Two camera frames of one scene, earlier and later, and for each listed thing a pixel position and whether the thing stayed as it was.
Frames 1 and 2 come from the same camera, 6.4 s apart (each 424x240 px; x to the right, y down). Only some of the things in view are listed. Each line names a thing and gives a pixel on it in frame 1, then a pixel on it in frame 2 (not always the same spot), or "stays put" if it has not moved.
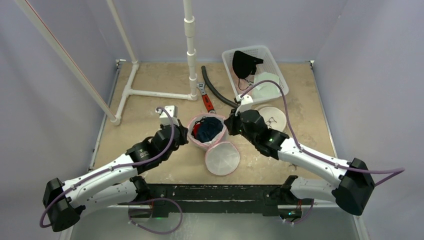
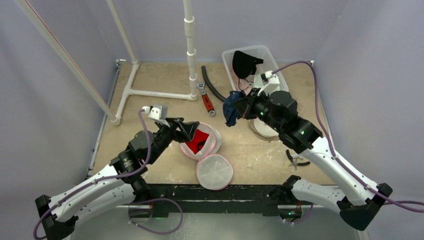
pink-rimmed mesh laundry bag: [222, 158] -> [214, 172]
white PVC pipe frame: [78, 71] stays put
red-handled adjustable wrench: [209, 105] stays put
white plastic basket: [269, 64] stays put
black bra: [244, 65] stays put
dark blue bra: [209, 127] -> [230, 112]
